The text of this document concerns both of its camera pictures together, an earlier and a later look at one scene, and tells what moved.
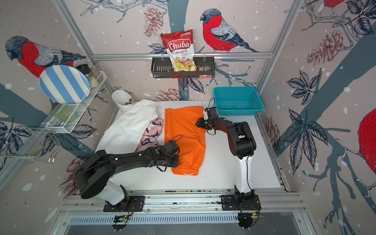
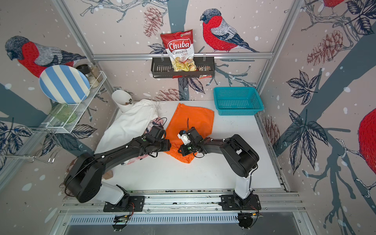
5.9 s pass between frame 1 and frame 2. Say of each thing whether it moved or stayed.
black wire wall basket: stayed
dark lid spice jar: stayed
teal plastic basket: stayed
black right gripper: moved
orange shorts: moved
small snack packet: stayed
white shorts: stayed
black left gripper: moved
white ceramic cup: stayed
